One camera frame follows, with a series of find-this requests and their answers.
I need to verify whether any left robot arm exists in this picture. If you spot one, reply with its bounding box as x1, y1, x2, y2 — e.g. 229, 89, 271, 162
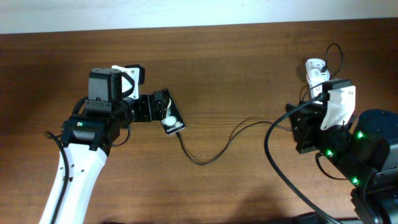
40, 65, 172, 223

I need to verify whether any black Galaxy flip phone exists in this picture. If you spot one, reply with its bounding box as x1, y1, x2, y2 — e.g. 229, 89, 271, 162
161, 89, 186, 135

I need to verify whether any black USB charging cable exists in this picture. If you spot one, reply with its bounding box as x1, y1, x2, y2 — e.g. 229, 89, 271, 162
175, 42, 344, 166

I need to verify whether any white USB charger adapter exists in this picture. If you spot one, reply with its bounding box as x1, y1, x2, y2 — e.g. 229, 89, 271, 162
307, 68, 330, 85

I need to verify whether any white power strip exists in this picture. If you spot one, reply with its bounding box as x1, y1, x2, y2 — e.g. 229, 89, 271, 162
305, 58, 330, 98

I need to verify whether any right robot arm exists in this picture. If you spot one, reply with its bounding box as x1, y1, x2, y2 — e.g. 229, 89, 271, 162
285, 104, 397, 223

